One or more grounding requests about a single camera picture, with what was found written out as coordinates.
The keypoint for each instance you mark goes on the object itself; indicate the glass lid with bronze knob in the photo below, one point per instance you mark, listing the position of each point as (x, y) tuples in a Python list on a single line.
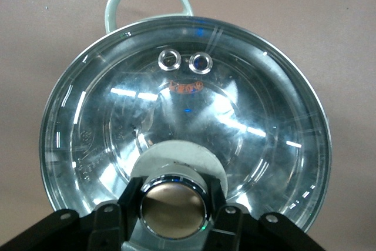
[(117, 115)]

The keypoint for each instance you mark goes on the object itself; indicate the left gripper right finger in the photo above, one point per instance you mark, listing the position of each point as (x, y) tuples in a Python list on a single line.
[(230, 221)]

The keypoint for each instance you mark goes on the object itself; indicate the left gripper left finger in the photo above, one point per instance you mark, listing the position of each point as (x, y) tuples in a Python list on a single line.
[(108, 224)]

